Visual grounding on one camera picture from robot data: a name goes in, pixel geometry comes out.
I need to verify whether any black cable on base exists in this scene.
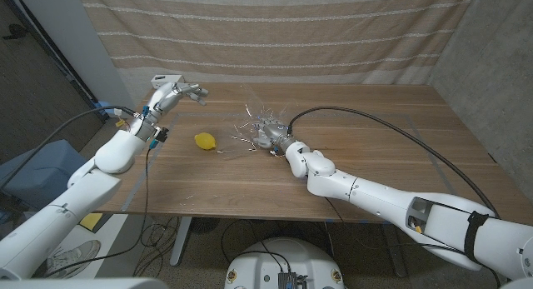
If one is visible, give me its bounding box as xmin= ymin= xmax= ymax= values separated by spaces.
xmin=220 ymin=219 xmax=292 ymax=274

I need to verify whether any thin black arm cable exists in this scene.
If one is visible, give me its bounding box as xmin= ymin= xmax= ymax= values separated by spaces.
xmin=324 ymin=197 xmax=501 ymax=288
xmin=41 ymin=145 xmax=152 ymax=278

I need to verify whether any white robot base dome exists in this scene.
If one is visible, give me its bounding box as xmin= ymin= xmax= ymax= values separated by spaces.
xmin=224 ymin=237 xmax=346 ymax=289

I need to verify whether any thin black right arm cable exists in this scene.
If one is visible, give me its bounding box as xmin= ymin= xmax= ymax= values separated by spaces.
xmin=324 ymin=197 xmax=501 ymax=288

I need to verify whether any blue-grey padded seat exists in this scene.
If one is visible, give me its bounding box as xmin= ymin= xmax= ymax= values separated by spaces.
xmin=0 ymin=139 xmax=91 ymax=211

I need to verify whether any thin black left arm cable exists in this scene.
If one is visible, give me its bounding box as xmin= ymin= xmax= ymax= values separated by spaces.
xmin=41 ymin=145 xmax=152 ymax=278

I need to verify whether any white sneaker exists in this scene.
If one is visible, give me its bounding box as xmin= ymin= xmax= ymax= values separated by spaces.
xmin=44 ymin=240 xmax=102 ymax=280

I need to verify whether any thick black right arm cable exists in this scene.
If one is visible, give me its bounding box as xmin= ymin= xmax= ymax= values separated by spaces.
xmin=286 ymin=106 xmax=501 ymax=219

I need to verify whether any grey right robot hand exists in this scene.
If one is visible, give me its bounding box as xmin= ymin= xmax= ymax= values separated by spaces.
xmin=251 ymin=116 xmax=292 ymax=151

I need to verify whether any metal table leg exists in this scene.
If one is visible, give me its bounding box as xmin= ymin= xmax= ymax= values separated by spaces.
xmin=381 ymin=225 xmax=407 ymax=278
xmin=169 ymin=216 xmax=193 ymax=267

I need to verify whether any black round floor object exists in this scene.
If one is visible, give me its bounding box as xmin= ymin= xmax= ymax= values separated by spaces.
xmin=190 ymin=217 xmax=221 ymax=235

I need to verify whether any small blue plastic object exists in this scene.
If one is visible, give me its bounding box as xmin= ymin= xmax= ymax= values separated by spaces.
xmin=96 ymin=100 xmax=117 ymax=116

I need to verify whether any black floor cable tangle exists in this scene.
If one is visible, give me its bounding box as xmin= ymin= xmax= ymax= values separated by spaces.
xmin=132 ymin=216 xmax=181 ymax=277

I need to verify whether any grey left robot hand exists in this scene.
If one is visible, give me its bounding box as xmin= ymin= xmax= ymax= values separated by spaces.
xmin=147 ymin=81 xmax=210 ymax=119

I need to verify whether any beige striped cloth backdrop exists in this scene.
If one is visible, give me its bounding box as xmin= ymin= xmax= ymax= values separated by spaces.
xmin=77 ymin=0 xmax=478 ymax=86

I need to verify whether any yellow flat pad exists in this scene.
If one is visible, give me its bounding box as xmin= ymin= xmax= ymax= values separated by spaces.
xmin=78 ymin=212 xmax=104 ymax=232

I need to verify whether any grey electronics box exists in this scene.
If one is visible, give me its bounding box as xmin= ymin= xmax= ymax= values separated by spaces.
xmin=277 ymin=272 xmax=309 ymax=289

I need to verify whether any clear cellophane sheet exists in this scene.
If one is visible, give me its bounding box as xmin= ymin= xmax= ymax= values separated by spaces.
xmin=216 ymin=101 xmax=291 ymax=157

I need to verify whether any yellow lemon-shaped sponge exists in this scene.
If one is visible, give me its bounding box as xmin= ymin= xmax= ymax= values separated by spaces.
xmin=193 ymin=132 xmax=218 ymax=152

